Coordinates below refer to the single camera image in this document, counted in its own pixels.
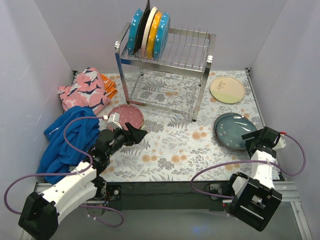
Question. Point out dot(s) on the blue dotted plate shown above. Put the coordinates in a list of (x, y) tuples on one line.
[(134, 28), (161, 36)]

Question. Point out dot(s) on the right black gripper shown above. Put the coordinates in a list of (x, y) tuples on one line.
[(253, 139)]

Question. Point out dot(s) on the floral table mat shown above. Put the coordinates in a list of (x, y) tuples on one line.
[(175, 148)]

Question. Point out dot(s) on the black square plate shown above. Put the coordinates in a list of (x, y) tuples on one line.
[(141, 29)]

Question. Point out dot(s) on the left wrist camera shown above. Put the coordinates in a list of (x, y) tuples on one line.
[(112, 121)]

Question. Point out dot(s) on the teal floral plate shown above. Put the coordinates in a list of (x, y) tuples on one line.
[(229, 126)]

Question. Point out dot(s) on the blue fleece cloth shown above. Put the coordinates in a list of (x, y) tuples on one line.
[(77, 127)]

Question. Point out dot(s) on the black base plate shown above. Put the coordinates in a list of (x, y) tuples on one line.
[(159, 195)]

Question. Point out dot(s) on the aluminium frame rail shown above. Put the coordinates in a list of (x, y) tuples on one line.
[(287, 192)]

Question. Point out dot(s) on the dark green brown plate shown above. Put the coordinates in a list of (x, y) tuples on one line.
[(238, 145)]

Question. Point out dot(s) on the beige plate with sprig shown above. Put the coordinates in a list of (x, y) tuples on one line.
[(227, 90)]

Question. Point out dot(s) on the cream white plate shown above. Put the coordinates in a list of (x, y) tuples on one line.
[(147, 29)]

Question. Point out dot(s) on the orange cloth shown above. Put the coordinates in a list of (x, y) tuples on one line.
[(110, 86)]

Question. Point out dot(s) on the pink dotted plate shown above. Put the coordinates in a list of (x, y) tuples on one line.
[(128, 113)]

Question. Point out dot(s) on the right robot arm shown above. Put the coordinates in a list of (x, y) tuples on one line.
[(255, 199)]

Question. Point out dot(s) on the pink whale pattern cloth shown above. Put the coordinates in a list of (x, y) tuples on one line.
[(87, 91)]

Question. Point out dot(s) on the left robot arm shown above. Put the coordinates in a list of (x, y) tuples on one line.
[(43, 212)]

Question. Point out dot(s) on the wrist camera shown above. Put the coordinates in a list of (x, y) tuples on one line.
[(112, 121), (280, 142)]

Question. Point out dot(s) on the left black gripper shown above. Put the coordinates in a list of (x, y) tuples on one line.
[(128, 135)]

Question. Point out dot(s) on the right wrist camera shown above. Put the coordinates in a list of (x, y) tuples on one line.
[(280, 142)]

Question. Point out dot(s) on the orange dotted plate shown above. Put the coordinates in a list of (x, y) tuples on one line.
[(152, 34)]

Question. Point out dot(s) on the steel dish rack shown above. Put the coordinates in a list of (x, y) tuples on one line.
[(174, 83)]

